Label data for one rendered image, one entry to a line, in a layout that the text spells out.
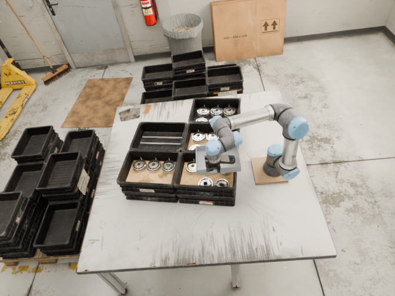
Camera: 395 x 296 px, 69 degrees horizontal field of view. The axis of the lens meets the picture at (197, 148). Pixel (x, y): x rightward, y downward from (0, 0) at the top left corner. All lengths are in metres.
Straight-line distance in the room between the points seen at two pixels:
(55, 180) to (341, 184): 2.68
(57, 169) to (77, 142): 0.46
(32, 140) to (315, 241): 2.82
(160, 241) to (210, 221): 0.36
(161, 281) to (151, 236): 0.71
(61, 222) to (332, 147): 2.79
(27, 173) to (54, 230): 0.72
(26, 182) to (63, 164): 0.42
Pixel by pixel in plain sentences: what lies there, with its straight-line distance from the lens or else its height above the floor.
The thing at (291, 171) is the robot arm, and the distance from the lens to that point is 1.93.
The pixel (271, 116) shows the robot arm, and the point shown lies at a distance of 1.69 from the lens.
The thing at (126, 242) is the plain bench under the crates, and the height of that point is 0.70.
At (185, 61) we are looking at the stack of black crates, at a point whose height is 0.50.
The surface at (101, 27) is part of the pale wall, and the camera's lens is 4.91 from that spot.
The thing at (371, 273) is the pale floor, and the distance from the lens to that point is 2.80.
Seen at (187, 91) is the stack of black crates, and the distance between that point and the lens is 3.51.
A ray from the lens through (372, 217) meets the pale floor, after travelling 3.04.
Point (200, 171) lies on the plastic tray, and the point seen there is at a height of 1.07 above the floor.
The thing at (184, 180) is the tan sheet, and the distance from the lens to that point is 2.04.
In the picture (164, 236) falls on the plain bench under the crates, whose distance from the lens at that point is 2.00.
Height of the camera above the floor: 2.47
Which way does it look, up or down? 48 degrees down
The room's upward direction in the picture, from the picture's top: 10 degrees counter-clockwise
